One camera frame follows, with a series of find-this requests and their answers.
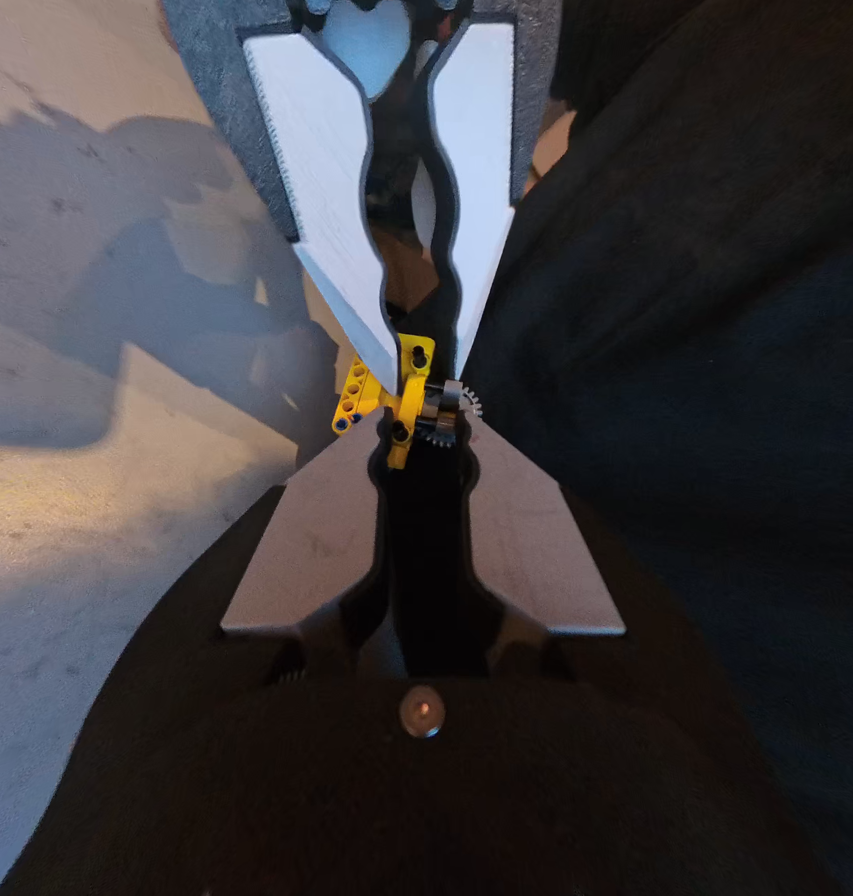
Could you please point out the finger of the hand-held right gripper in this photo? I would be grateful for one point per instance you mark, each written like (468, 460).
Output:
(482, 140)
(321, 175)

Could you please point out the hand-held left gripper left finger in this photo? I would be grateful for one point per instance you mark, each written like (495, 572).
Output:
(307, 553)

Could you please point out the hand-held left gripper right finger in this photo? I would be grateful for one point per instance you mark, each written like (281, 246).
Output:
(538, 553)

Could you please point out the yellow grey gear brick assembly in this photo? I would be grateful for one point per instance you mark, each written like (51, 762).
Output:
(412, 399)

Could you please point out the grey desk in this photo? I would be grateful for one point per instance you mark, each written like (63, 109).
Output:
(83, 525)

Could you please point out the person's dark clothing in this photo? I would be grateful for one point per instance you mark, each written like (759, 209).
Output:
(678, 350)

